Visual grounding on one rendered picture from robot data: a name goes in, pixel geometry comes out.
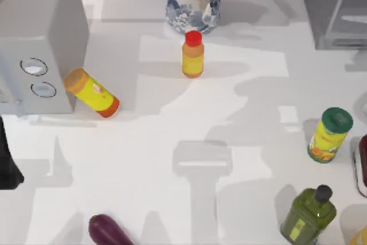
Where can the yellow and orange can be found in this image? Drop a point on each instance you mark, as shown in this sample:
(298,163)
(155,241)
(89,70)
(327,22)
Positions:
(91,91)

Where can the purple eggplant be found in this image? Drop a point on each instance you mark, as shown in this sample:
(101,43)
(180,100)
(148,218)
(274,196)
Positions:
(107,232)

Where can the large microwave knob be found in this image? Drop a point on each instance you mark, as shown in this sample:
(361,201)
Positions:
(34,66)

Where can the green bottle with black cap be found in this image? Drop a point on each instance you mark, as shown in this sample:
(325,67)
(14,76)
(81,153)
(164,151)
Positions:
(309,217)

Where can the small microwave knob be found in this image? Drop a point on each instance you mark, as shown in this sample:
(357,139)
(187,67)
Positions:
(43,89)

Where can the yellow can with green lid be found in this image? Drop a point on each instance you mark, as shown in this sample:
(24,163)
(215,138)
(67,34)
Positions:
(329,137)

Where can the yellow object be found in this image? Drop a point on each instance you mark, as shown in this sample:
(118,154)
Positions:
(359,237)

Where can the pale microwave oven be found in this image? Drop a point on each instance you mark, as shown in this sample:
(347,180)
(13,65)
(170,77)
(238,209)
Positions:
(34,38)

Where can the orange bottle with red cap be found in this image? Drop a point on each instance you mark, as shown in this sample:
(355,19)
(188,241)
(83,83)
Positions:
(192,58)

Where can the blue and white vase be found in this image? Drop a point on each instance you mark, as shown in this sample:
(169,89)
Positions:
(192,9)

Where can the dark red object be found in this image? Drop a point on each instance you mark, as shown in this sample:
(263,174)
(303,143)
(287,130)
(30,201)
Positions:
(363,164)

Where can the grey cabinet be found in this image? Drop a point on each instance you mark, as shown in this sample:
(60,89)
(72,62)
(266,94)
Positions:
(335,7)

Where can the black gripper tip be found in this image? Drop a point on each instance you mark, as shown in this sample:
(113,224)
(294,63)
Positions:
(7,167)

